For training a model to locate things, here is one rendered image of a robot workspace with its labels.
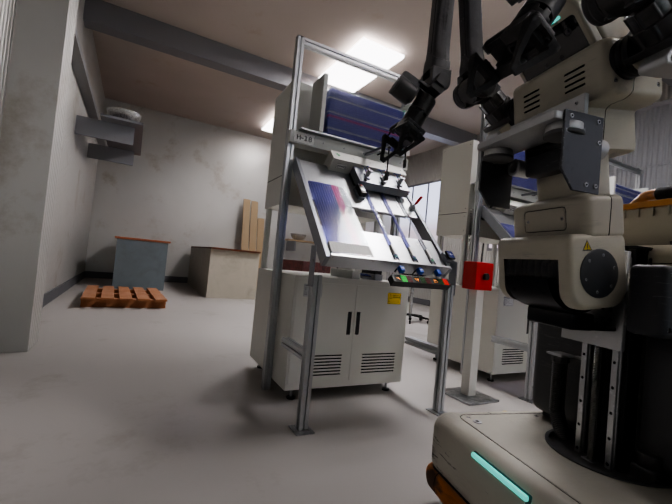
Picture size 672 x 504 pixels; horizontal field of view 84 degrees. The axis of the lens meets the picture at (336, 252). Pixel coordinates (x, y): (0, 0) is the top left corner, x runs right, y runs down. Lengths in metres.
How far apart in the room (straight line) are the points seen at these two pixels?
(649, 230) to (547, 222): 0.30
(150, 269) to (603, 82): 6.22
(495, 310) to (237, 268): 4.22
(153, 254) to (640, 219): 6.16
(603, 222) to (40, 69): 2.91
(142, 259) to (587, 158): 6.19
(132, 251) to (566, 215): 6.14
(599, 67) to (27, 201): 2.76
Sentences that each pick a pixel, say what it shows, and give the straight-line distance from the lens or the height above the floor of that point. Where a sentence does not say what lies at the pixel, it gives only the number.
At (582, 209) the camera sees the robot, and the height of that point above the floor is 0.86.
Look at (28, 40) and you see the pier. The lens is 3.09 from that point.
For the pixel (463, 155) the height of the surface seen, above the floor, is 1.62.
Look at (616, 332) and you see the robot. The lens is 1.09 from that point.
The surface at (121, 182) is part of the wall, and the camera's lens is 8.38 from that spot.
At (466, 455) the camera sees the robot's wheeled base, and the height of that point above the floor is 0.23.
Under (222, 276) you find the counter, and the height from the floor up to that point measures 0.33.
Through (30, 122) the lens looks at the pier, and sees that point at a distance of 2.94.
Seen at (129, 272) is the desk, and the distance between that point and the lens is 6.58.
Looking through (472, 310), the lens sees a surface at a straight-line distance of 2.32.
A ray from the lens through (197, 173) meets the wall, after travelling 8.51.
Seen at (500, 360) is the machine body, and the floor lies 0.15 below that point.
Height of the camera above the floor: 0.69
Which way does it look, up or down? 2 degrees up
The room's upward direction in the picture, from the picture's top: 5 degrees clockwise
